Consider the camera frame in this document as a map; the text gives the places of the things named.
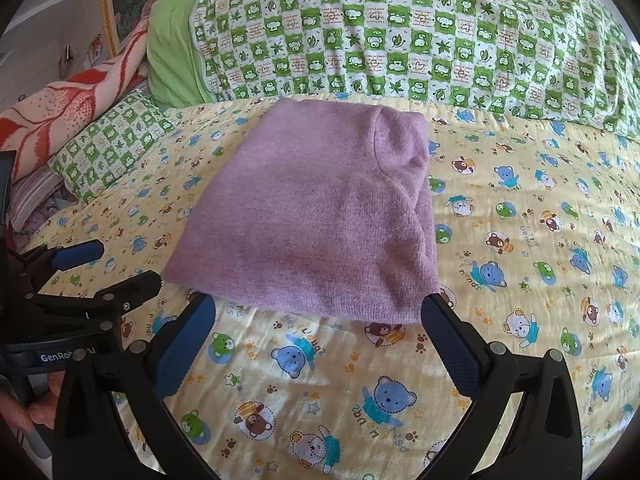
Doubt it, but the green checkered quilt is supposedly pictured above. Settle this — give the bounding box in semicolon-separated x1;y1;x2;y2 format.
145;0;640;142

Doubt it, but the purple knit sweater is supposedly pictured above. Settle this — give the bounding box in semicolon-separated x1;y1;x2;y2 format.
164;97;442;326

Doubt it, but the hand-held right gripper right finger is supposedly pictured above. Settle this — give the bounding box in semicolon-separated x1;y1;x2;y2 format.
420;291;584;480

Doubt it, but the green checkered pillow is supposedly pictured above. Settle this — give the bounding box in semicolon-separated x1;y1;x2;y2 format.
50;87;177;204

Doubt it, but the person's left hand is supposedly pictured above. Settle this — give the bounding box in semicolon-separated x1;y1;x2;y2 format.
0;370;68;432

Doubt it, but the red floral blanket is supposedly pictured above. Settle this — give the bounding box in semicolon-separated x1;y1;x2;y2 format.
0;15;152;184

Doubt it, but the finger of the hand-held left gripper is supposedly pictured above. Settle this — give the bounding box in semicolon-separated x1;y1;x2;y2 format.
30;270;164;333
10;239;107;283

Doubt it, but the striped pink pillow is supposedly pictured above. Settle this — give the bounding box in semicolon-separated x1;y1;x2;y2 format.
9;165;72;234

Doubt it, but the yellow bear print bedsheet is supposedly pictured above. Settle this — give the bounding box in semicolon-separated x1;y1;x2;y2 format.
15;92;640;480

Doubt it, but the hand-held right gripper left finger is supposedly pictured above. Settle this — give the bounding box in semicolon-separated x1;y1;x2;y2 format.
52;292;221;480

